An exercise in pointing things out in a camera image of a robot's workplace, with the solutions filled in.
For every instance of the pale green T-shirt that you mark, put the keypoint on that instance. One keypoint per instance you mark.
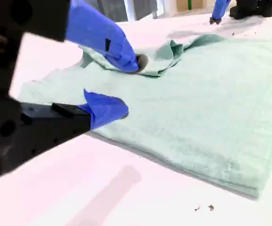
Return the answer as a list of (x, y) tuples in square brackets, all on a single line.
[(197, 113)]

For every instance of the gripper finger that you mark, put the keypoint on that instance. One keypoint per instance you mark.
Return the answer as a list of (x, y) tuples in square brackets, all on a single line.
[(217, 10), (221, 10), (62, 122), (95, 28)]

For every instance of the light wooden board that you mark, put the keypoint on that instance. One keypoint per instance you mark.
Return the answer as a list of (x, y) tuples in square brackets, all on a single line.
[(198, 4)]

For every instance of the small dark debris speck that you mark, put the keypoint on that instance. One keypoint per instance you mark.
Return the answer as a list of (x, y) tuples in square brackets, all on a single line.
[(211, 207), (197, 208)]

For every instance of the green strip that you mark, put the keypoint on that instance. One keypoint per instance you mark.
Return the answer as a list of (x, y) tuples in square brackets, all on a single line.
[(191, 4)]

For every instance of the grey panel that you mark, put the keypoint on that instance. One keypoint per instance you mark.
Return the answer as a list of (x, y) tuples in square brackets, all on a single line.
[(146, 8)]

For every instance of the white post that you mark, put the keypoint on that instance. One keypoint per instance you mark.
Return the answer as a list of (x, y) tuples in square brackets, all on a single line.
[(129, 9)]

